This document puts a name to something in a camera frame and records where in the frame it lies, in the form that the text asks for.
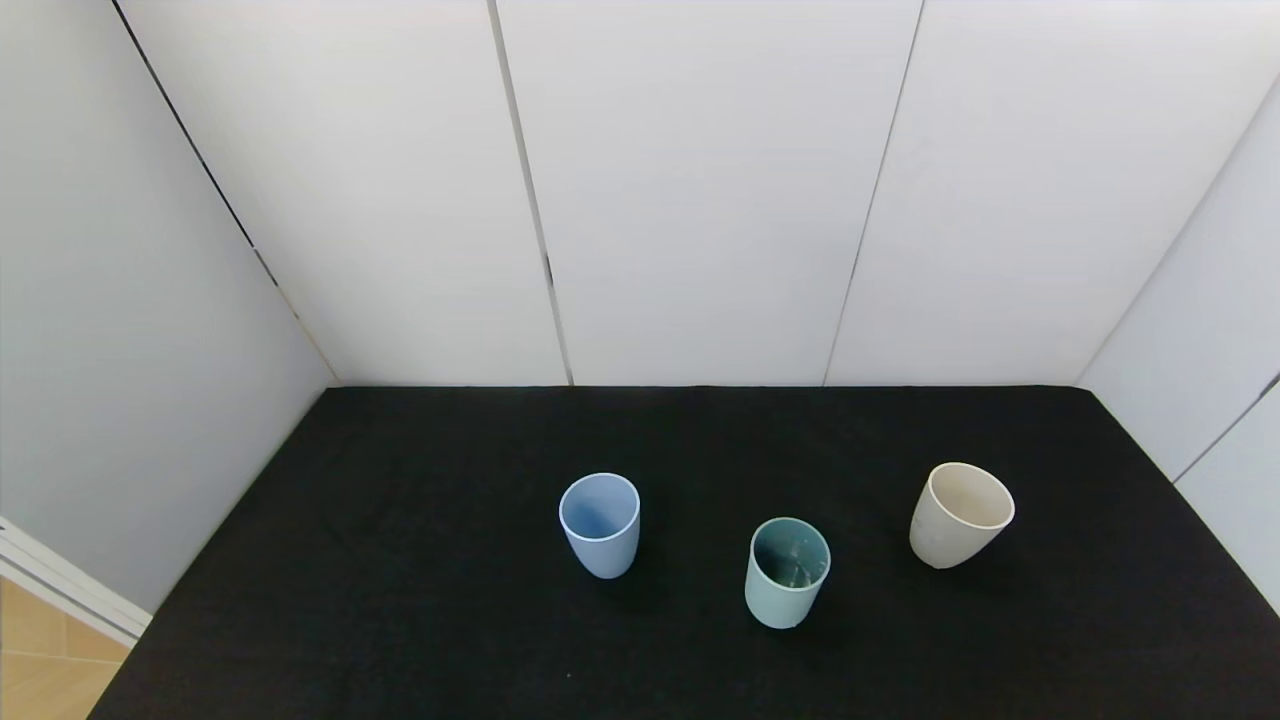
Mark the teal plastic cup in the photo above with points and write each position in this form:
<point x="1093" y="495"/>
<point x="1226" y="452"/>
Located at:
<point x="785" y="600"/>

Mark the light blue plastic cup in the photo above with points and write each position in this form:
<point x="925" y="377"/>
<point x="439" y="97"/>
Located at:
<point x="600" y="550"/>

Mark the black table cloth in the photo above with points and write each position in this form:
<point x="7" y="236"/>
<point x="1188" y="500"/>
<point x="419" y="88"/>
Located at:
<point x="400" y="560"/>

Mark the beige plastic cup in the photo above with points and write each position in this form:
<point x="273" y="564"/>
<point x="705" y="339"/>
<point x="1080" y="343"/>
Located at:
<point x="940" y="540"/>

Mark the white baseboard trim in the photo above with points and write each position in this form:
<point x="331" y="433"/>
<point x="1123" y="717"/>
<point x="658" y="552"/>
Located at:
<point x="70" y="590"/>

